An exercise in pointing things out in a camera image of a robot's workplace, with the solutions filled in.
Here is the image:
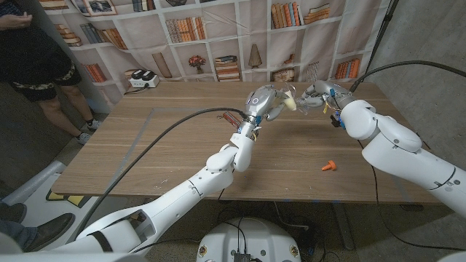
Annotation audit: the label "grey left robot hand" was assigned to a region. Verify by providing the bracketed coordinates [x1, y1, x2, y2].
[243, 84, 288, 125]

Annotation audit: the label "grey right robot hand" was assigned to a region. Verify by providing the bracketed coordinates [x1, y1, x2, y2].
[298, 79, 356, 112]

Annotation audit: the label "person in jeans dark shoes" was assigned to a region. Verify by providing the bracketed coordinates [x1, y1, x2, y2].
[0, 202, 76, 254]

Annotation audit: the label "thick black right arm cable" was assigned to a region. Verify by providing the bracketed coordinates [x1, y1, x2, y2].
[349, 60, 466, 92]

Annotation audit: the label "printed bookshelf backdrop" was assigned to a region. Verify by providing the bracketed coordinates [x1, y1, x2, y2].
[38, 0, 396, 106]

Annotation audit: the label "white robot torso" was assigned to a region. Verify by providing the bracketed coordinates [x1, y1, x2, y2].
[196, 217, 302, 262]

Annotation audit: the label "metal table leg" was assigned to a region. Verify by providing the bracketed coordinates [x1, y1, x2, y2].
[333, 202, 355, 251]

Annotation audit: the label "person in black clothes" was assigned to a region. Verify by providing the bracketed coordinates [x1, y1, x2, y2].
[0, 0, 103, 146]

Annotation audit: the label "small black electronics box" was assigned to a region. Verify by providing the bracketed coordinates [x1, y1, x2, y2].
[232, 250, 253, 262]

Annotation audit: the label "white power strip black plugs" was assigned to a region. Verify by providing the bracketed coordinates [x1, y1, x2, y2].
[129, 68, 161, 89]

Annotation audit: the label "white foam tube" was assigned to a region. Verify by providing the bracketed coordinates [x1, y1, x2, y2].
[0, 159, 68, 207]

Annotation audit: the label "black backdrop stand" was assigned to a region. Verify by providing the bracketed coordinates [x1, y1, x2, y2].
[362, 0, 400, 83]

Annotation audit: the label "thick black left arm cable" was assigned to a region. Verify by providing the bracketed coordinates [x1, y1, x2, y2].
[74, 107, 248, 237]

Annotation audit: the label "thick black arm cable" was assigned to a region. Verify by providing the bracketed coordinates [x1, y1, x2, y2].
[349, 60, 466, 92]
[74, 107, 248, 237]

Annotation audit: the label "yellow sponge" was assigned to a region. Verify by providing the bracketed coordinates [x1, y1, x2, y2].
[282, 90, 298, 111]

